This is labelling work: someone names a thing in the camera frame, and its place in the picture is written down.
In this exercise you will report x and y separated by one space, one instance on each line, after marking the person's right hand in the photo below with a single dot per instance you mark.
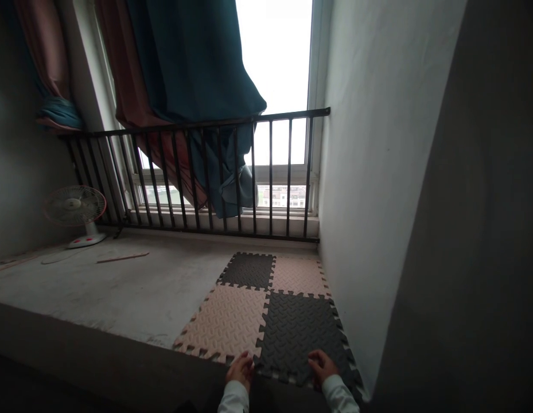
324 370

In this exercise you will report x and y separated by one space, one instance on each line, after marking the person's left hand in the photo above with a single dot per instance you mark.
239 372

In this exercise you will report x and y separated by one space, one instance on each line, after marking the person's left fingers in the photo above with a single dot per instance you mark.
246 360

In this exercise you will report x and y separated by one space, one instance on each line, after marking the person's right fingers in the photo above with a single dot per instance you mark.
316 360

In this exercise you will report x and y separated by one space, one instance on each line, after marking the dark grey foam mat tile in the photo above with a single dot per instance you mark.
249 271
298 333

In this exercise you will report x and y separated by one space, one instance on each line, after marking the beige foam mat tile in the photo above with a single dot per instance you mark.
225 322
298 275

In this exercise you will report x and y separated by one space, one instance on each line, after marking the thin wooden stick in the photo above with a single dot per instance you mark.
122 258

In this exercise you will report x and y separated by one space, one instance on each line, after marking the black metal window railing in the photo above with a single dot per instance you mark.
193 180

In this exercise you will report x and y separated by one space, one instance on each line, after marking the white and pink desk fan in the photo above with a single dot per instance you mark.
74 206

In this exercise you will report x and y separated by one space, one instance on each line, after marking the long wooden strip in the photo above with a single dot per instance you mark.
12 263

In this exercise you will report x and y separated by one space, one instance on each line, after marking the bundled pink teal curtain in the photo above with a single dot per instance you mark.
51 64

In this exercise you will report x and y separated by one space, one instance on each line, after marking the window with white frame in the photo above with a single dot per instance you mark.
283 64

